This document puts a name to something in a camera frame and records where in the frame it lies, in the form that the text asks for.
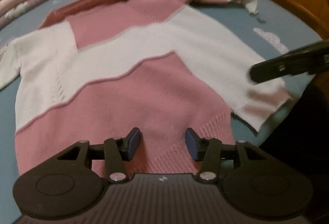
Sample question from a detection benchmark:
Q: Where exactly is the pink and white knit sweater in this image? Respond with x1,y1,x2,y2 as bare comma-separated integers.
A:
1,0,289,174

